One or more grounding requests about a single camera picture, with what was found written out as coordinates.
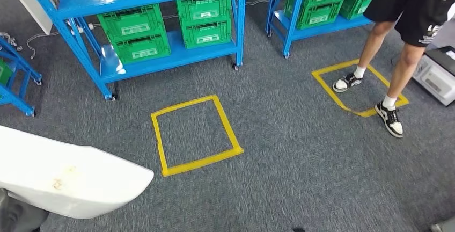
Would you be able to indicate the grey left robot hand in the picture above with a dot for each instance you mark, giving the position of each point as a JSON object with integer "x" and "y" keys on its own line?
{"x": 17, "y": 216}

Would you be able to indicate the white moulded shell part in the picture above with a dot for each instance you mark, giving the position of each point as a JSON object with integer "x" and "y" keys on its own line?
{"x": 64, "y": 173}

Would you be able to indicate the yellow floor tape square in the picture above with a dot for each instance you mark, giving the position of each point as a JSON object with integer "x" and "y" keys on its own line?
{"x": 336, "y": 67}
{"x": 199, "y": 162}

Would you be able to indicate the office chair chrome base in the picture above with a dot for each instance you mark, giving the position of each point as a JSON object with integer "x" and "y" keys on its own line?
{"x": 12, "y": 41}

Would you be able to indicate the standing person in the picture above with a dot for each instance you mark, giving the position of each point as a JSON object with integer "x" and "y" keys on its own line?
{"x": 408, "y": 6}

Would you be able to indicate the grey equipment box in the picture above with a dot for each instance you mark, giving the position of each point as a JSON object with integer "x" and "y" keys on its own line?
{"x": 435, "y": 81}

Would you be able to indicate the white panel desk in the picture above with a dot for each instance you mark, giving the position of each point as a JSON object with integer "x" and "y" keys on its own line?
{"x": 32, "y": 6}

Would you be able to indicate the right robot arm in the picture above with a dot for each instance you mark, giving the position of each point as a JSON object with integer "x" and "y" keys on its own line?
{"x": 444, "y": 226}

